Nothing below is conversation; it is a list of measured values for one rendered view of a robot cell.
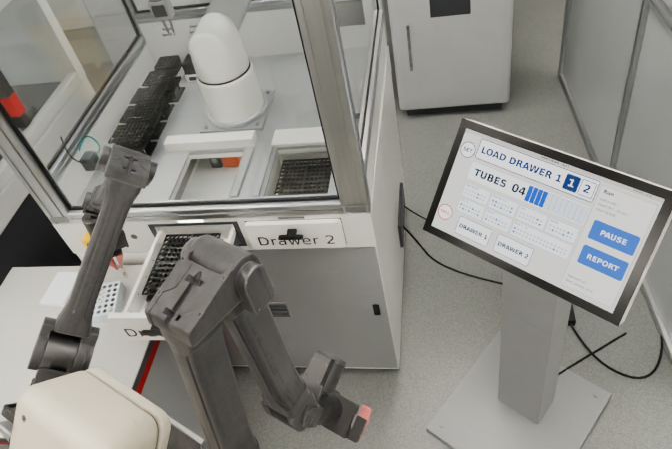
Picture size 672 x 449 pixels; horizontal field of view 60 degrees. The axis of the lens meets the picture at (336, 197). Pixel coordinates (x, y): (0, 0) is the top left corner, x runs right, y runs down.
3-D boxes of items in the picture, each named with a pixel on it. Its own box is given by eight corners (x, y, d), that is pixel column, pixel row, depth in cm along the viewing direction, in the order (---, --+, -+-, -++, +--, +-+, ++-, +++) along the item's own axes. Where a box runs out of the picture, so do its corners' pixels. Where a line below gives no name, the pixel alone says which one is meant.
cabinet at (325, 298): (404, 379, 230) (380, 247, 175) (162, 374, 251) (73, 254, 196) (410, 205, 297) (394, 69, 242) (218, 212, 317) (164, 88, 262)
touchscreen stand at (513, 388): (541, 515, 189) (577, 347, 119) (426, 431, 214) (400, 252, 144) (610, 397, 212) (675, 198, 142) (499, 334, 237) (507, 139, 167)
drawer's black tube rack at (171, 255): (207, 306, 166) (199, 293, 161) (150, 307, 169) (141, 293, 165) (226, 246, 181) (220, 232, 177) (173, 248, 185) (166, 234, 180)
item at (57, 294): (65, 307, 185) (62, 304, 184) (41, 306, 187) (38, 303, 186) (83, 275, 194) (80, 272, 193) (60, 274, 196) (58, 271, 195)
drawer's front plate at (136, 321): (219, 340, 159) (206, 318, 152) (122, 340, 165) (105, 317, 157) (221, 335, 160) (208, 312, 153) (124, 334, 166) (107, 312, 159)
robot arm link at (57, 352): (30, 392, 106) (61, 397, 108) (49, 339, 106) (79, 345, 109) (35, 372, 115) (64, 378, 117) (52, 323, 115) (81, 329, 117)
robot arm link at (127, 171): (106, 144, 106) (161, 163, 110) (106, 140, 118) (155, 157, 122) (24, 376, 106) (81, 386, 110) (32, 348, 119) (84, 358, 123)
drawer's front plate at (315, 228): (345, 247, 175) (339, 222, 168) (253, 249, 181) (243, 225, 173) (346, 243, 176) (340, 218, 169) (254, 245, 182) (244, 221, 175)
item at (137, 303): (213, 332, 160) (206, 319, 155) (128, 331, 165) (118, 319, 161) (246, 223, 188) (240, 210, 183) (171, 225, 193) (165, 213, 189)
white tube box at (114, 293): (119, 320, 178) (114, 312, 175) (92, 324, 178) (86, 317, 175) (125, 287, 187) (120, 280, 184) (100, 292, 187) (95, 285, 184)
